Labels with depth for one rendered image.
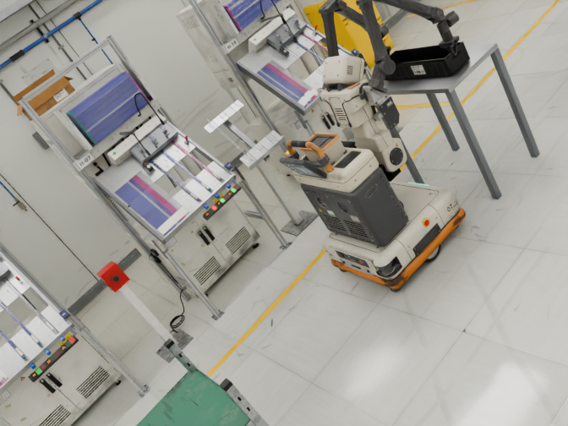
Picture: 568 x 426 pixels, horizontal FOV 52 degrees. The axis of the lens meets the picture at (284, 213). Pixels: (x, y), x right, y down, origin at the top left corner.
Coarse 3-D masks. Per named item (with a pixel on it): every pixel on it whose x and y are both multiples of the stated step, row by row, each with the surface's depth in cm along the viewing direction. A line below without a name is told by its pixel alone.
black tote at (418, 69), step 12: (420, 48) 354; (432, 48) 347; (396, 60) 375; (408, 60) 370; (420, 60) 362; (432, 60) 328; (444, 60) 321; (456, 60) 325; (396, 72) 359; (408, 72) 351; (420, 72) 343; (432, 72) 335; (444, 72) 328
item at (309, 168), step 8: (296, 152) 330; (280, 160) 323; (288, 160) 316; (296, 160) 309; (320, 160) 303; (328, 160) 306; (296, 168) 321; (304, 168) 310; (312, 168) 306; (312, 176) 321; (320, 176) 310
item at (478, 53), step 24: (480, 48) 335; (456, 72) 327; (504, 72) 337; (432, 96) 400; (456, 96) 321; (384, 120) 384; (456, 144) 418; (528, 144) 360; (408, 168) 403; (480, 168) 343
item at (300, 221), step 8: (264, 168) 432; (264, 176) 436; (272, 176) 437; (272, 184) 438; (280, 192) 442; (280, 200) 447; (288, 200) 447; (288, 208) 448; (296, 216) 453; (304, 216) 461; (312, 216) 455; (288, 224) 465; (296, 224) 458; (304, 224) 451; (288, 232) 454; (296, 232) 448
